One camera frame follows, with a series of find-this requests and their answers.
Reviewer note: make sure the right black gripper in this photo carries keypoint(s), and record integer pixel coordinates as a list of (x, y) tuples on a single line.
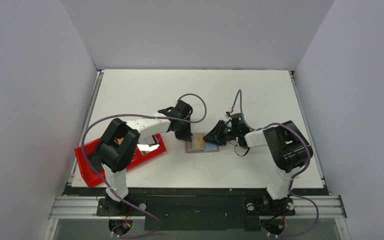
[(222, 131)]

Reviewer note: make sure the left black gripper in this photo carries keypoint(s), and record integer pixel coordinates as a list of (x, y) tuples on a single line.
[(184, 133)]

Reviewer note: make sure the tan leather card holder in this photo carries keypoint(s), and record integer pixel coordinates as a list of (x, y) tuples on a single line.
[(210, 147)]

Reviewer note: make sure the gold VIP card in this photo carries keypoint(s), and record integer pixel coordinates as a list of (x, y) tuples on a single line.
[(197, 142)]

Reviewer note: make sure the silver mirrored card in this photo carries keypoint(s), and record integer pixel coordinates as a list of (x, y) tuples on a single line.
[(148, 144)]

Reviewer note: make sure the red three-compartment bin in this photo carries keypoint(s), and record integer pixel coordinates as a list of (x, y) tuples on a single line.
[(91, 178)]

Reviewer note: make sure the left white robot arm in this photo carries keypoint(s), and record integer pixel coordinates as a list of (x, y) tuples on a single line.
[(118, 144)]

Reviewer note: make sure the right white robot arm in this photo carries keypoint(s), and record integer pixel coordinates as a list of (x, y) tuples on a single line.
[(289, 149)]

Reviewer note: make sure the black cards in bin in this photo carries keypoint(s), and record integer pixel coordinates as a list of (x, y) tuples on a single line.
[(95, 162)]

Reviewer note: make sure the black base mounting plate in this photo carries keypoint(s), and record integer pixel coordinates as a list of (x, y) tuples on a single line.
[(250, 207)]

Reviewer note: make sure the aluminium frame rail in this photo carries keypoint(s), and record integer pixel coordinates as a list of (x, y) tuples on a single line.
[(86, 207)]

